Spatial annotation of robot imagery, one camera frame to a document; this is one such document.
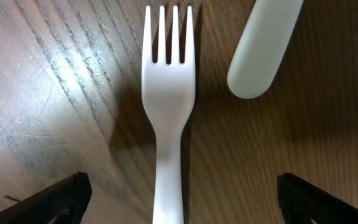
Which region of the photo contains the white plastic fork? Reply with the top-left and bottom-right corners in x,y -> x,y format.
141,6 -> 196,224
227,0 -> 303,99

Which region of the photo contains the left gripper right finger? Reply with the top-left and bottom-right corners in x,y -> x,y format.
277,172 -> 358,224

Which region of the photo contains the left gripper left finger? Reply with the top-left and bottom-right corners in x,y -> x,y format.
0,172 -> 92,223

